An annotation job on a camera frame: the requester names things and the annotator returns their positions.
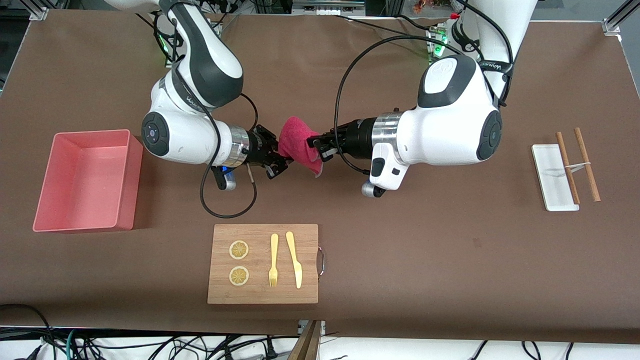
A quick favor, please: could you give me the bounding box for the yellow plastic fork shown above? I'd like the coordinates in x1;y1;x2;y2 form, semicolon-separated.
268;233;279;288

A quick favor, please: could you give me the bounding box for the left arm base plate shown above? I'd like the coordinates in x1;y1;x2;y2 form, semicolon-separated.
427;27;452;62

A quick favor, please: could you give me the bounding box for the orange colourful object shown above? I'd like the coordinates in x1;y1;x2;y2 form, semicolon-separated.
413;0;462;14

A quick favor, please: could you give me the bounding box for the silver power strip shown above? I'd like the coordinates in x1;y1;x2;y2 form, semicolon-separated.
292;0;366;16

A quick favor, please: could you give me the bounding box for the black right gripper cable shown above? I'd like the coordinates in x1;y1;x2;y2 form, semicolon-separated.
199;92;260;220

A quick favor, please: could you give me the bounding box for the white rack base tray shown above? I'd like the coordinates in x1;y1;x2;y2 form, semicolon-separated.
531;144;581;212

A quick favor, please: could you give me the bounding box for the red cloth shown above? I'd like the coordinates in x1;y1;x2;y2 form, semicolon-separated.
277;116;324;177

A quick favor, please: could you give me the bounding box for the black cable across table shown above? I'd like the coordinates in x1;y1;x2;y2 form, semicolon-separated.
334;14;437;40

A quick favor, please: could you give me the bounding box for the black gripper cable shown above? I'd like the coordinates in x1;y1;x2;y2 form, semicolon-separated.
333;0;516;176
199;92;260;220

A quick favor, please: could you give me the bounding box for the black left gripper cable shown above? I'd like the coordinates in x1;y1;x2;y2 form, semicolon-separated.
333;0;516;176

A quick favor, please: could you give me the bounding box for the thick black floor cable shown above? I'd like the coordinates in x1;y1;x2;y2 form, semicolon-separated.
0;303;55;360

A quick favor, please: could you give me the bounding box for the wooden cutting board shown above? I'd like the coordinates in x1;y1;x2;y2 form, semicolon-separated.
207;223;319;305

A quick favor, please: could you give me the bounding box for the pink plastic bin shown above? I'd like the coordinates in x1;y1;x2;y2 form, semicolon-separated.
32;129;144;234

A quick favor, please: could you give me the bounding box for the aluminium frame corner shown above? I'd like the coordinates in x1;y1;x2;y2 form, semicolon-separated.
602;0;640;36
20;0;51;22

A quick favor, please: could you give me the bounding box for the metal table bracket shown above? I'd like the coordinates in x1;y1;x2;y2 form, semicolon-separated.
298;320;327;337

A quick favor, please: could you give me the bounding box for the yellow plastic knife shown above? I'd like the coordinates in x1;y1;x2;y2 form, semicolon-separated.
285;231;303;289

